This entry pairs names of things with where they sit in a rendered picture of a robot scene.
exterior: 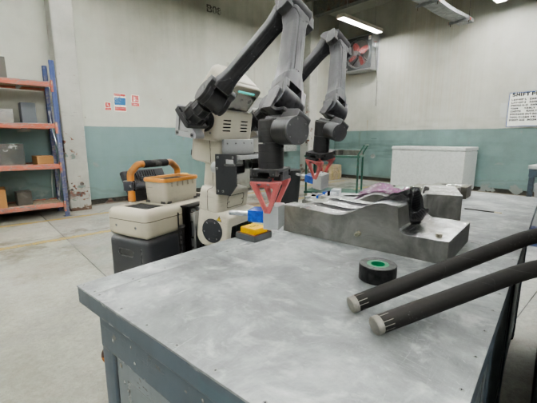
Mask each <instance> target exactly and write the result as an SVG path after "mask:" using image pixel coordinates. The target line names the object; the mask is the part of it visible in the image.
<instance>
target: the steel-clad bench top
mask: <svg viewBox="0 0 537 403"><path fill-rule="evenodd" d="M536 206H537V198H534V197H524V196H515V195H505V194H487V193H478V192H471V196H470V197H469V198H467V199H463V201H462V209H461V217H460V220H461V221H468V222H470V229H469V236H468V242H467V243H466V244H465V246H464V247H463V248H462V249H461V250H460V251H459V252H458V253H457V254H456V256H457V255H460V254H462V253H466V252H467V251H470V250H473V249H476V248H479V247H480V246H483V245H486V244H489V243H492V242H494V241H498V240H499V239H502V238H504V237H508V236H510V235H512V234H515V233H519V232H522V231H525V230H529V227H530V224H531V221H532V218H533V216H534V213H535V209H536ZM464 208H468V209H464ZM471 209H481V210H487V211H494V212H500V213H490V212H483V211H478V210H471ZM268 230H271V229H268ZM271 231H272V237H270V238H267V239H264V240H262V241H258V242H255V243H254V242H250V241H246V240H242V239H239V238H236V237H233V238H230V239H227V240H224V241H220V242H217V243H214V244H212V245H207V246H204V247H201V248H198V249H194V250H190V251H188V252H185V253H180V254H178V255H175V256H172V257H167V258H164V259H161V260H159V261H154V262H151V263H149V264H145V265H141V266H138V267H135V268H132V269H127V270H125V271H122V272H120V273H115V274H112V275H109V276H106V277H102V278H98V279H96V280H93V281H88V282H86V283H83V284H80V285H77V287H78V288H79V289H80V290H82V291H83V292H85V293H87V294H88V295H90V296H91V297H92V298H93V299H95V300H96V301H98V302H100V303H101V304H103V305H104V306H105V307H107V308H108V309H110V310H111V311H113V312H114V313H116V314H117V315H118V316H120V317H122V318H123V319H124V320H126V321H127V322H128V323H130V324H131V325H133V326H135V327H136V328H138V329H139V330H140V331H142V332H143V333H145V334H146V335H148V336H149V337H151V338H152V339H154V340H155V341H156V342H158V343H159V344H161V345H163V346H164V347H166V348H167V349H168V350H169V351H171V352H172V353H174V354H176V355H177V356H179V357H180V358H181V359H183V360H184V361H186V362H187V363H189V364H190V365H191V366H193V367H194V368H196V369H198V370H199V371H200V372H202V373H203V374H204V375H206V376H207V377H209V378H211V379H212V380H214V381H215V382H216V383H217V384H219V385H221V386H222V387H224V388H225V389H227V390H228V391H229V392H230V393H232V394H234V395H235V396H237V397H239V398H240V399H241V400H242V401H244V402H245V403H471V399H472V397H473V394H474V392H475V388H476V386H477V383H478V380H479V376H480V374H481V371H482V368H483V364H484V362H485V359H486V356H487V352H488V350H489V347H490V344H491V340H492V338H493V335H494V332H495V328H496V326H497V323H498V320H499V316H500V314H501V311H502V308H503V304H504V302H505V299H506V296H507V292H508V290H509V287H510V286H508V287H507V288H504V289H501V290H498V291H496V292H494V293H490V294H488V295H485V296H483V297H479V298H477V299H475V300H472V301H469V302H466V303H464V304H462V305H458V306H456V307H454V308H451V309H448V310H445V311H443V312H441V313H437V314H435V315H432V316H430V317H426V318H424V319H422V320H419V321H416V322H413V323H411V324H409V325H406V326H403V327H400V328H398V329H394V330H393V331H390V332H387V333H383V334H381V335H379V336H377V335H375V334H374V333H373V332H372V329H371V327H370V325H369V318H370V317H371V316H374V315H376V314H378V313H382V312H384V311H387V310H390V309H394V308H395V307H398V306H401V305H405V304H407V303H409V302H412V301H415V300H418V299H420V298H423V297H426V296H429V295H432V294H434V293H438V292H440V291H443V290H446V289H449V288H451V287H454V286H457V285H460V284H463V283H465V282H468V281H471V280H474V279H476V278H479V277H482V276H485V275H488V274H490V273H494V272H496V271H499V270H501V269H506V268H508V267H511V266H513V265H517V263H518V260H519V256H520V254H521V251H522V248H521V249H517V250H515V251H513V252H510V253H507V254H505V255H503V256H501V257H497V258H495V259H492V260H490V261H487V262H484V263H483V264H480V265H477V266H474V267H472V268H470V269H466V270H464V271H462V272H460V273H456V274H454V275H451V276H450V277H446V278H444V279H442V280H439V281H436V282H433V283H431V284H429V285H426V286H424V287H421V288H418V289H415V290H413V291H411V292H409V293H406V294H403V295H400V296H398V297H395V298H393V299H391V300H388V301H385V302H382V303H380V304H378V305H374V306H373V307H370V308H368V309H364V310H362V311H360V312H357V313H353V312H352V311H351V310H350V309H349V307H348V303H347V297H350V296H352V295H354V294H356V293H360V292H362V291H365V290H366V289H371V288H372V287H375V286H377V285H370V284H368V283H365V282H363V281H361V280H360V279H359V261H360V260H361V259H364V258H367V257H379V258H384V259H388V260H390V261H393V262H395V263H396V264H397V276H396V278H398V277H402V276H404V275H407V274H409V273H413V272H415V271H417V270H420V269H423V268H426V267H428V266H430V265H434V264H435V263H432V262H428V261H421V260H417V259H414V258H409V257H403V256H399V255H395V254H391V253H385V252H380V251H377V250H373V249H366V248H362V247H359V246H354V245H348V244H344V243H340V242H336V241H329V240H325V239H322V238H318V237H311V236H307V235H303V234H299V233H293V232H288V231H284V227H283V226H282V227H281V228H280V229H279V230H271Z"/></svg>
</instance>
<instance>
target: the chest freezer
mask: <svg viewBox="0 0 537 403"><path fill-rule="evenodd" d="M477 150H479V147H469V146H393V147H392V170H391V182H390V184H391V185H393V186H395V187H396V186H413V185H416V184H419V183H421V184H435V183H437V182H442V183H452V184H463V185H471V189H474V181H475V168H476V160H477V153H478V151H477Z"/></svg>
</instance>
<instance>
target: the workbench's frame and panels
mask: <svg viewBox="0 0 537 403"><path fill-rule="evenodd" d="M526 253H527V246H526V247H523V248H522V251H521V254H520V256H519V260H518V263H517V265H518V264H521V263H524V262H525V259H526ZM521 286H522V282H520V283H518V284H515V285H511V286H510V287H509V290H508V292H507V296H506V299H505V302H504V304H503V308H502V311H501V314H500V316H499V320H498V323H497V326H496V328H495V332H494V335H493V338H492V340H491V344H490V347H489V350H488V352H487V356H486V359H485V362H484V364H483V368H482V371H481V374H480V376H479V380H478V383H477V386H476V388H475V392H474V394H473V397H472V399H471V403H499V398H500V392H501V386H502V380H503V370H504V366H505V362H506V358H507V352H508V349H509V345H510V342H511V340H512V339H513V337H514V335H515V325H516V319H517V313H518V308H519V298H520V292H521ZM78 296H79V302H80V303H82V304H83V305H84V306H85V307H86V308H88V309H89V310H91V311H92V312H93V313H95V314H97V315H98V316H99V317H100V326H101V341H102V345H103V352H104V360H105V376H106V384H107V393H108V401H109V403H245V402H244V401H242V400H241V399H240V398H239V397H237V396H235V395H234V394H232V393H230V392H229V391H228V390H227V389H225V388H224V387H222V386H221V385H219V384H217V383H216V382H215V381H214V380H212V379H211V378H209V377H207V376H206V375H204V374H203V373H202V372H200V371H199V370H198V369H196V368H194V367H193V366H191V365H190V364H189V363H187V362H186V361H184V360H183V359H181V358H180V357H179V356H177V355H176V354H174V353H172V352H171V351H169V350H168V349H167V348H166V347H164V346H163V345H161V344H159V343H158V342H156V341H155V340H154V339H152V338H151V337H149V336H148V335H146V334H145V333H143V332H142V331H140V330H139V329H138V328H136V327H135V326H133V325H131V324H130V323H128V322H127V321H126V320H124V319H123V318H122V317H120V316H118V315H117V314H116V313H114V312H113V311H111V310H110V309H108V308H107V307H105V306H104V305H103V304H101V303H100V302H98V301H96V300H95V299H93V298H92V297H91V296H90V295H88V294H87V293H85V292H83V291H82V290H80V289H79V288H78Z"/></svg>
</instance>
